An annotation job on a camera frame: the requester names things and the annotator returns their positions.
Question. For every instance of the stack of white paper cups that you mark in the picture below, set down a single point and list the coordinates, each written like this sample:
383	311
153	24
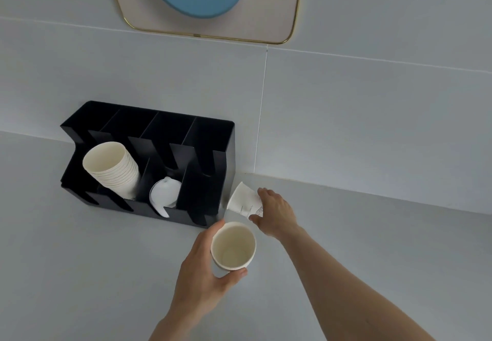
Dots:
103	160

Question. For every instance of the person's left thumb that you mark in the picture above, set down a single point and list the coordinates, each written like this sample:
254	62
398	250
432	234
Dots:
232	277

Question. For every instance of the printed white paper cup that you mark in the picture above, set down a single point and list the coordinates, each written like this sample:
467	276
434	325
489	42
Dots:
242	200

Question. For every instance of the black cup organizer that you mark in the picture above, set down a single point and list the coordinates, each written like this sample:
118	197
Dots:
207	141

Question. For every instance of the person's left forearm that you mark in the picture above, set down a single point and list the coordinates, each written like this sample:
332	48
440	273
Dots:
173	329

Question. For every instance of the person's right thumb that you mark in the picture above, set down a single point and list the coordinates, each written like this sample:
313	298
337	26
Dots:
256	219

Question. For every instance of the beige gold-rimmed wall panel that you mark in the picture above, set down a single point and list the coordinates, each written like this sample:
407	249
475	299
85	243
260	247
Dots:
269	14

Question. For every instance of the plain white paper cup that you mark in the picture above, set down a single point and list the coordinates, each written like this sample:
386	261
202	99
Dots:
232	248

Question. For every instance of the white plastic cup lid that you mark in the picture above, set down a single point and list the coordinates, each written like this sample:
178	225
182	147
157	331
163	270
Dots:
165	194

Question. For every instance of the person's right hand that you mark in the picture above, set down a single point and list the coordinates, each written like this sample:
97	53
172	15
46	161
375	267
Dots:
278	217

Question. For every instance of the person's left hand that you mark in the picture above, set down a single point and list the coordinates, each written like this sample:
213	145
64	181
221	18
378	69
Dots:
194	279

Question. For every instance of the person's right forearm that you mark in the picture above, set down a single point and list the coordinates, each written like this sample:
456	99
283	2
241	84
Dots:
346	294

